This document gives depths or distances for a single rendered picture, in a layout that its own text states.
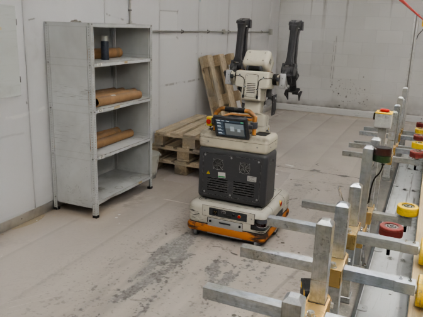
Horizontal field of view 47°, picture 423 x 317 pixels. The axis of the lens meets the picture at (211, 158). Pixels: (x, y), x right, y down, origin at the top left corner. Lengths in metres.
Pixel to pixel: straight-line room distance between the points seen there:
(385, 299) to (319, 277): 0.85
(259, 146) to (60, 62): 1.69
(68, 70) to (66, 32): 0.29
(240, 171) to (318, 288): 2.49
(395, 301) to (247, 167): 1.86
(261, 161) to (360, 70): 6.23
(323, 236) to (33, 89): 3.27
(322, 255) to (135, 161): 3.89
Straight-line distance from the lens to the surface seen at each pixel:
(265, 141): 3.46
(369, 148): 1.80
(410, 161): 3.04
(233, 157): 3.57
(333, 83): 9.64
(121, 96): 4.30
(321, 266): 1.13
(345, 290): 1.71
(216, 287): 1.21
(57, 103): 4.14
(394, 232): 1.81
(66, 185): 4.27
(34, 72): 4.09
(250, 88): 3.81
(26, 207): 4.20
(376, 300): 1.94
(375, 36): 9.50
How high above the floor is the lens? 1.56
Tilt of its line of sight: 15 degrees down
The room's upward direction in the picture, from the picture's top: 2 degrees clockwise
